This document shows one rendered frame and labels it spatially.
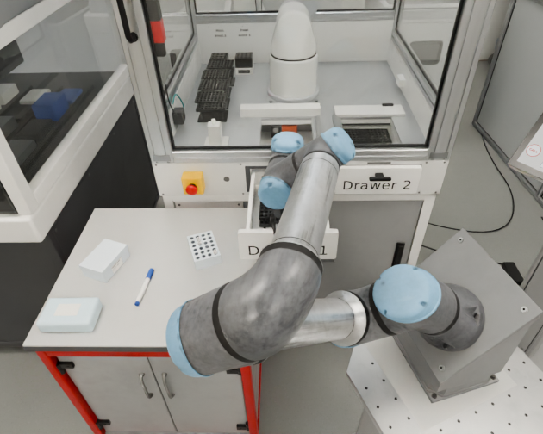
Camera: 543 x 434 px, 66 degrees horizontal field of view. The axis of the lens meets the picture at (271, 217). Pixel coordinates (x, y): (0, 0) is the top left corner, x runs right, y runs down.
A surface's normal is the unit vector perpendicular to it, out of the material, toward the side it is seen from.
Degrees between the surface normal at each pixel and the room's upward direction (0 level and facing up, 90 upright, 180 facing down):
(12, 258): 90
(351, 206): 90
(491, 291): 45
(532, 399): 0
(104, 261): 0
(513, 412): 0
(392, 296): 39
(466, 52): 90
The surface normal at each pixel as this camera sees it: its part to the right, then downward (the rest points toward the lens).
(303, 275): 0.51, -0.37
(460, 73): -0.02, 0.65
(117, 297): -0.03, -0.76
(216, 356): -0.31, 0.56
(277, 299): 0.21, -0.23
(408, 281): -0.60, -0.44
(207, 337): -0.58, 0.12
